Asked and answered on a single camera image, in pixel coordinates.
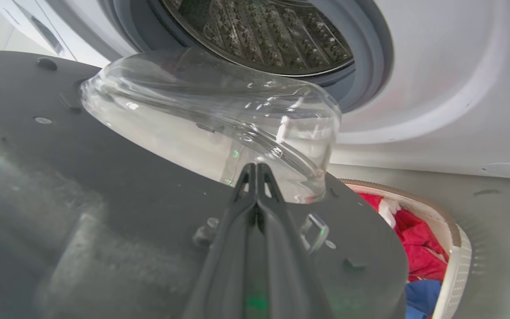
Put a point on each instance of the white garment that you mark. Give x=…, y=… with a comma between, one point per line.
x=388, y=210

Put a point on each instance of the grey washing machine door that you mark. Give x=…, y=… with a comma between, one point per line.
x=104, y=199

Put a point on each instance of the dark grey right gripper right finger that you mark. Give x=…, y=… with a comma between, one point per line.
x=286, y=266

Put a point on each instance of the red garment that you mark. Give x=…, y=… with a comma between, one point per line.
x=421, y=250

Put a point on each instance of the white washing machine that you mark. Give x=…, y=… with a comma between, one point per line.
x=436, y=88

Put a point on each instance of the blue garment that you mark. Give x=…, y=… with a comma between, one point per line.
x=421, y=297

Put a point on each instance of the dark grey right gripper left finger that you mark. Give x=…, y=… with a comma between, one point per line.
x=228, y=266

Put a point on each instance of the white laundry basket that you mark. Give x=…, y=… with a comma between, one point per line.
x=454, y=270

